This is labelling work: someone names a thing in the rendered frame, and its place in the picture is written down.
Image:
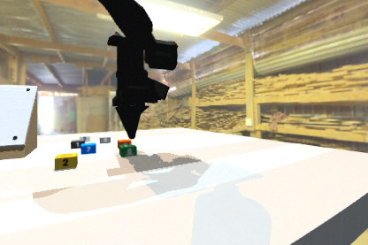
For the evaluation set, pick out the green block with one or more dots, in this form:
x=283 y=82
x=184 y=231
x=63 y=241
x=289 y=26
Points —
x=127 y=150

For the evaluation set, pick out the blue block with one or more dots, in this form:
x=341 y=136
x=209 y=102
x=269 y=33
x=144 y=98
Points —
x=88 y=148

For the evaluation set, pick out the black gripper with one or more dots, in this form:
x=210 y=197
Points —
x=131 y=96

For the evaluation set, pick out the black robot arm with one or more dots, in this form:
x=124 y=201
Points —
x=137 y=27

